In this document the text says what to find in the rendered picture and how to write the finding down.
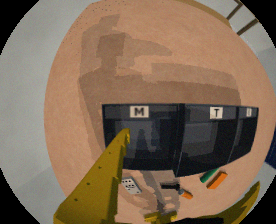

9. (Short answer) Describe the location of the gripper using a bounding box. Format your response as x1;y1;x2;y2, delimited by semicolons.
53;128;260;224

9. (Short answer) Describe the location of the white domino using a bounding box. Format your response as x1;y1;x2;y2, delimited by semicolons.
122;176;142;194

